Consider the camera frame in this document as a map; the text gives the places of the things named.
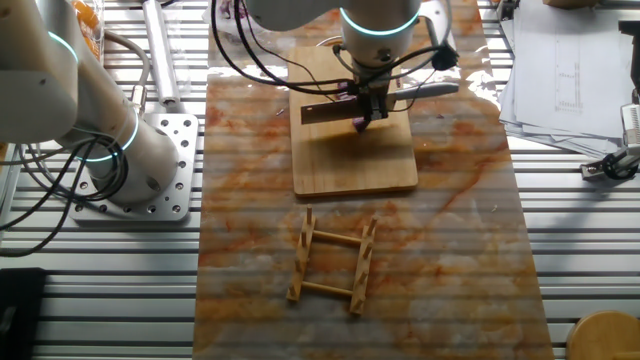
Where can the red onion wedge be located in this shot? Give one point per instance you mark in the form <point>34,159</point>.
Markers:
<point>360,125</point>

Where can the black box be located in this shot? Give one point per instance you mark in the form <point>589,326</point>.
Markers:
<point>20,315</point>

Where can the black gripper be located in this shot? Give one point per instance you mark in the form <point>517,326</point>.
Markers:
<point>372,80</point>

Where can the wooden cutting board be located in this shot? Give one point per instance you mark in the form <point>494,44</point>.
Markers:
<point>350,160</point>

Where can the wrist camera on grey bracket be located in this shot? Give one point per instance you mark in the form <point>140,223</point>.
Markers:
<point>442,55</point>

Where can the clear plastic fruit container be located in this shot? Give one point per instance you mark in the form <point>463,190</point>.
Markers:
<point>90,25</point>

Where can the white paper stack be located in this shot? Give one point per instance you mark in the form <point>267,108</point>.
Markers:
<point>565,65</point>

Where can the wooden peg knife rack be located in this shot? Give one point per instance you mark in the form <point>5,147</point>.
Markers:
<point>360,280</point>

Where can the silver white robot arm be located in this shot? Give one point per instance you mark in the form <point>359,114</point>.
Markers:
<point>40,75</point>

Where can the orange marble pattern mat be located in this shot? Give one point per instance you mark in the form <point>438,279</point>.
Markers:
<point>450,300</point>

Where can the metal clamp tool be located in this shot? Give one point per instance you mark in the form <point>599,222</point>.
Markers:
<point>612,165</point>

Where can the wooden mug tree stand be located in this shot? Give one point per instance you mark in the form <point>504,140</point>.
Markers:
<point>605,337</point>

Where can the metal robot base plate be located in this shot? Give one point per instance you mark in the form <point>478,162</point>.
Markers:
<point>187,165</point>

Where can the steel cleaver knife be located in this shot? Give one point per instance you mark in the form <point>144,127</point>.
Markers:
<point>425,91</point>

